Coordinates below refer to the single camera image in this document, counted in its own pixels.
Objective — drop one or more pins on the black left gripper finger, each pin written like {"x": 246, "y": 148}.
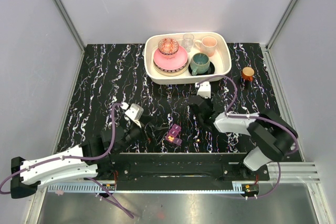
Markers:
{"x": 157, "y": 136}
{"x": 153, "y": 119}

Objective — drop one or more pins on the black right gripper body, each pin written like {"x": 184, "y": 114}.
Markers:
{"x": 209, "y": 103}

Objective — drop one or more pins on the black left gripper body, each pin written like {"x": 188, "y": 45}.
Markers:
{"x": 134, "y": 133}

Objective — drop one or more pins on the pink weekly pill organizer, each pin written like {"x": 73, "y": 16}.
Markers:
{"x": 173, "y": 135}

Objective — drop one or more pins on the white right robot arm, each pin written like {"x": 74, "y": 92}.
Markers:
{"x": 274, "y": 137}

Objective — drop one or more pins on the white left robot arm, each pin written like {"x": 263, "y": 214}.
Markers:
{"x": 90, "y": 159}

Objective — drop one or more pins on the black saucer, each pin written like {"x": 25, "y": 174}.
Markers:
{"x": 211, "y": 70}

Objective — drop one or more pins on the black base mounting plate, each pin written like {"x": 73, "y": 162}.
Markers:
{"x": 131, "y": 167}

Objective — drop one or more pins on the teal ceramic mug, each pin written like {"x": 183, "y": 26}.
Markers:
{"x": 199, "y": 64}

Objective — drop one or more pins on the beige striped plate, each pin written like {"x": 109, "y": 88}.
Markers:
{"x": 170, "y": 73}

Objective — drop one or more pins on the pink plate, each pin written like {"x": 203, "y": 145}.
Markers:
{"x": 170, "y": 63}

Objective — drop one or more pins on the orange jar wooden lid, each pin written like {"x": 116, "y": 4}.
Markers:
{"x": 247, "y": 73}

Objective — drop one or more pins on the pink ceramic mug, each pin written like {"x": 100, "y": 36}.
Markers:
{"x": 207, "y": 45}

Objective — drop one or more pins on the clear drinking glass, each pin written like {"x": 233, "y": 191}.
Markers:
{"x": 188, "y": 41}

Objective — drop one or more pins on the red patterned glass bowl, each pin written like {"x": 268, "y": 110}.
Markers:
{"x": 168, "y": 46}

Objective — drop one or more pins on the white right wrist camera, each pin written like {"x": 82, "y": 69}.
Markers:
{"x": 203, "y": 89}

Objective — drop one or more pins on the white slotted cable duct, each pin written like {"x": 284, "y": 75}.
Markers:
{"x": 91, "y": 187}

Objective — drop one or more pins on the aluminium frame rail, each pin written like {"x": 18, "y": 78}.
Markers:
{"x": 69, "y": 23}

